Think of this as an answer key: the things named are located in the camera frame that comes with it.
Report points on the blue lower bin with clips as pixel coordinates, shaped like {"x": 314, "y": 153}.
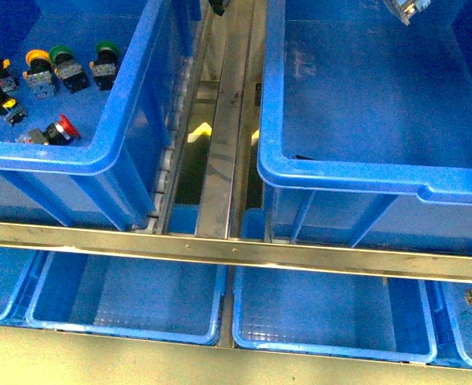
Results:
{"x": 455, "y": 323}

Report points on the blue shelf bin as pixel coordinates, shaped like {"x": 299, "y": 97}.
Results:
{"x": 158, "y": 300}
{"x": 362, "y": 317}

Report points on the blue lower shelf bin right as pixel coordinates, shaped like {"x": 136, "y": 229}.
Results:
{"x": 362, "y": 317}

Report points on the metal roller rack frame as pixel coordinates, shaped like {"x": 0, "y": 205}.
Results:
{"x": 337, "y": 258}

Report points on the red mushroom push button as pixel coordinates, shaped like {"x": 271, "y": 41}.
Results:
{"x": 61, "y": 132}

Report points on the blue left plastic bin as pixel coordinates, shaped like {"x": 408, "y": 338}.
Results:
{"x": 105, "y": 179}

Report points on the blue middle plastic bin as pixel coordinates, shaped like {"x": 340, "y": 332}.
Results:
{"x": 366, "y": 126}

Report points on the blue lower shelf bin left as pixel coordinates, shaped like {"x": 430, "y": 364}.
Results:
{"x": 158, "y": 300}

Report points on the green push button middle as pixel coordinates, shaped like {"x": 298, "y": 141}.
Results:
{"x": 67, "y": 69}

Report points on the blue lower bin far left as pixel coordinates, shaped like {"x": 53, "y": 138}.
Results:
{"x": 19, "y": 273}

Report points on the blue plastic bin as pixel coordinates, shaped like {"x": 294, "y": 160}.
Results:
{"x": 105, "y": 179}
{"x": 366, "y": 126}

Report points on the green push button right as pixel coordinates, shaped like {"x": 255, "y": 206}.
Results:
{"x": 105, "y": 68}

